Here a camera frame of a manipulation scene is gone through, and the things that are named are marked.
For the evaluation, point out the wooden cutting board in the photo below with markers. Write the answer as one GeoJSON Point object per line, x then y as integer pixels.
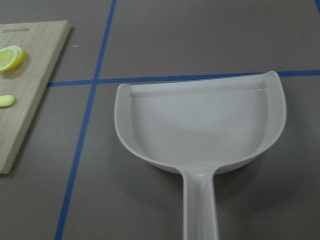
{"type": "Point", "coordinates": [43, 42]}

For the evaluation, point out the yellow plastic knife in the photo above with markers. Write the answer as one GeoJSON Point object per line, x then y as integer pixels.
{"type": "Point", "coordinates": [7, 100]}

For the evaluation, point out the yellow lemon slices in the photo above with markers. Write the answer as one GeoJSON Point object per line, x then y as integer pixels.
{"type": "Point", "coordinates": [11, 57]}

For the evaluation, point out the beige plastic dustpan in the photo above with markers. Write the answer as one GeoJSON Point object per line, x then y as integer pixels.
{"type": "Point", "coordinates": [199, 129]}

